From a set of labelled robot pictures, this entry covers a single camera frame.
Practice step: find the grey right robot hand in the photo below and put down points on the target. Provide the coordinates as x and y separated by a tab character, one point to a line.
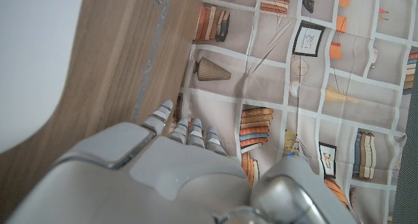
183	178

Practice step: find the printed bookshelf backdrop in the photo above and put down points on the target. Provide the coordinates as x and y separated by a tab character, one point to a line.
267	83

